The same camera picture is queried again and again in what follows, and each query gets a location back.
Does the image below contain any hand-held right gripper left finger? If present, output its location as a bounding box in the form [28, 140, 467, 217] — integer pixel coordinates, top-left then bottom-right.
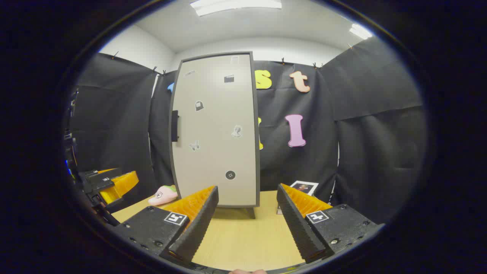
[112, 185, 220, 265]

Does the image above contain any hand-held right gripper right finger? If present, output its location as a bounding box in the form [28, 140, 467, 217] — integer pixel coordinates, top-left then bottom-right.
[276, 183, 381, 264]

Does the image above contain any black cabinet door handle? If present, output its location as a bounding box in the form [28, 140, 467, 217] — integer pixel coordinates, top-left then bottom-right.
[171, 110, 180, 142]

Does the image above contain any grey cabinet door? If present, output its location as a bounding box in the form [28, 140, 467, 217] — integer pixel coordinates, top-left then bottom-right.
[169, 53, 260, 208]

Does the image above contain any white photo cover book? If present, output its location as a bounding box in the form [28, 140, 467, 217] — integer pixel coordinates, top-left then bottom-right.
[290, 180, 319, 196]

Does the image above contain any pink plush toy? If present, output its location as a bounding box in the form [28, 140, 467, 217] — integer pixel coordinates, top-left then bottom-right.
[148, 185, 178, 206]

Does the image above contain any black backdrop cloth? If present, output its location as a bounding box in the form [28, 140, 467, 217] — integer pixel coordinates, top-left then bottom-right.
[70, 36, 428, 225]

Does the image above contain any small ceiling light panel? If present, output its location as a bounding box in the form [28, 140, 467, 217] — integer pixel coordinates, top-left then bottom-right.
[349, 24, 373, 40]

